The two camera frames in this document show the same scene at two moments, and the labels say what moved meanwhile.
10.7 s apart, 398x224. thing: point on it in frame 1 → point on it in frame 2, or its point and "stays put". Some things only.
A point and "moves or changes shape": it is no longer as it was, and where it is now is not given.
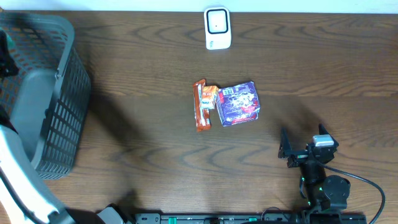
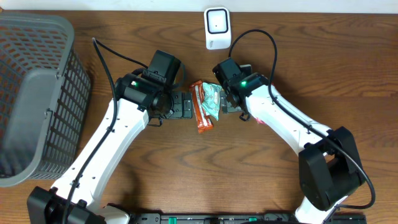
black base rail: [322, 218] stays put
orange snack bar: [202, 116] stays put
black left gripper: [4, 64] → [182, 104]
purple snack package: [238, 104] moves or changes shape
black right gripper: [298, 157] → [224, 102]
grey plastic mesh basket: [48, 98] stays put
